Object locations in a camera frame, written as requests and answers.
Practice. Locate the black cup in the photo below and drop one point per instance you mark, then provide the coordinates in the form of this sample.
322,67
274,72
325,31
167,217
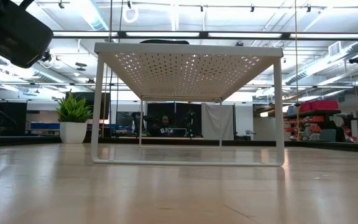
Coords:
165,41

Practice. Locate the black ceiling spotlight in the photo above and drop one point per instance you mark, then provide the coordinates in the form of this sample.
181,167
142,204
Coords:
46,56

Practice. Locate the blue storage bins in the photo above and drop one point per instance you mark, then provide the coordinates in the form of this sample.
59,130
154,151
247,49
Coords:
43,126

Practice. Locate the black monitor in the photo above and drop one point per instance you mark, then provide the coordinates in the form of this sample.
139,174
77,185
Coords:
99,102

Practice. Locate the green plant in white pot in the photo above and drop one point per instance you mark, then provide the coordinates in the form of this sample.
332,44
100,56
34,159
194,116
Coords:
73,130

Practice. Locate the white perforated metal rack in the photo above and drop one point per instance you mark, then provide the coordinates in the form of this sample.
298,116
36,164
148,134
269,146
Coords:
182,49

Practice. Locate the person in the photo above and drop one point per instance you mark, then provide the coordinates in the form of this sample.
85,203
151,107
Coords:
165,127

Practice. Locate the black partition panel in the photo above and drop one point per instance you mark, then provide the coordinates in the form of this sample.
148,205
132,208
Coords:
182,109

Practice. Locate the white hanging sheet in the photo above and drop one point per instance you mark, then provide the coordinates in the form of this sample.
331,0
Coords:
217,121

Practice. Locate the shelf with orange bins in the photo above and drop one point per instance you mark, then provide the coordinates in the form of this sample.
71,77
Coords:
319,105

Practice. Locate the black ceiling camera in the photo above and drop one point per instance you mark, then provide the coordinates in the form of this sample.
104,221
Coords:
356,59

